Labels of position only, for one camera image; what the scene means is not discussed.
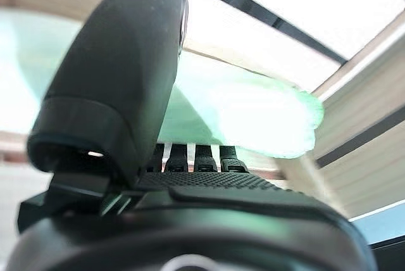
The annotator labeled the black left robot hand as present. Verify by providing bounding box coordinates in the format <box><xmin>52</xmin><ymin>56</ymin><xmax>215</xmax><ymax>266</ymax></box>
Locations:
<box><xmin>6</xmin><ymin>0</ymin><xmax>377</xmax><ymax>271</ymax></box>

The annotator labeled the green white napa cabbage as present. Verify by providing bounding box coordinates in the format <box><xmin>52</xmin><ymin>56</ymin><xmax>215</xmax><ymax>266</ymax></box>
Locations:
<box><xmin>0</xmin><ymin>8</ymin><xmax>325</xmax><ymax>160</ymax></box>

